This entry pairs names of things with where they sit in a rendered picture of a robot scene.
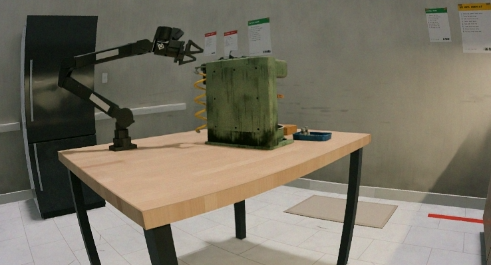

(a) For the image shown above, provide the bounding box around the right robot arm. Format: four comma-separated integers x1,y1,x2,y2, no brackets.
58,26,184,152

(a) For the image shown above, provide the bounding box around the blue rectangular tray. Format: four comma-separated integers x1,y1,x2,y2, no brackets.
292,131,332,142

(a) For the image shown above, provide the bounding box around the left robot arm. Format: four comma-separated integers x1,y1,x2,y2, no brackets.
200,51,246,85

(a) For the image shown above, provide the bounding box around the wooden block with three holes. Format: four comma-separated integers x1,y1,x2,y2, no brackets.
283,125,297,136

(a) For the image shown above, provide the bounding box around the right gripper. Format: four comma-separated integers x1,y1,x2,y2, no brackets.
164,39,204,65

